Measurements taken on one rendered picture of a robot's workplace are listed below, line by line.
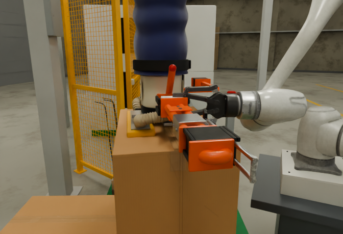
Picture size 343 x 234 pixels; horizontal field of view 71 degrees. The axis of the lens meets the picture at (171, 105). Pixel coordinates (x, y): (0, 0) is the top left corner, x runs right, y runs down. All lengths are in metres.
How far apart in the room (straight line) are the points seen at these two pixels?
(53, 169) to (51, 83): 0.77
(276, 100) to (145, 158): 0.42
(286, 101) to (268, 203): 0.51
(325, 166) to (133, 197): 0.84
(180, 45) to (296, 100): 0.43
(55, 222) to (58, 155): 1.03
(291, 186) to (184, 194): 0.55
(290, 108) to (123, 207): 0.58
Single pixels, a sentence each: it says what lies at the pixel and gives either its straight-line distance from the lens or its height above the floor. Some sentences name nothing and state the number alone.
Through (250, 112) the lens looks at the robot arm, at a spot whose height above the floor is 1.19.
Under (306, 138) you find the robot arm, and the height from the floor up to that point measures 0.99.
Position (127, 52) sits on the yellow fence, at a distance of 2.57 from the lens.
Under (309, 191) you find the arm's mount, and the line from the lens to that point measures 1.22.
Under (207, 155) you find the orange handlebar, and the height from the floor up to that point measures 1.21.
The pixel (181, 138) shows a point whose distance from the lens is 0.45.
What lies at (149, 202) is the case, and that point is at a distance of 0.81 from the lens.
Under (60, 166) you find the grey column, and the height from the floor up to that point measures 0.35.
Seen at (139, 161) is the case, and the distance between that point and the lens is 0.74.
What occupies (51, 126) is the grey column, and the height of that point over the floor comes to 0.72.
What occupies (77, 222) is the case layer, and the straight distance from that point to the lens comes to 1.39.
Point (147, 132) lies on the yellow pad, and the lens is 0.86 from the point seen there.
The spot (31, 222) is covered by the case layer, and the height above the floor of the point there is 0.54.
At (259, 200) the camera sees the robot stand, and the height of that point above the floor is 0.75.
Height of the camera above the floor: 1.37
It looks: 13 degrees down
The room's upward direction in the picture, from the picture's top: straight up
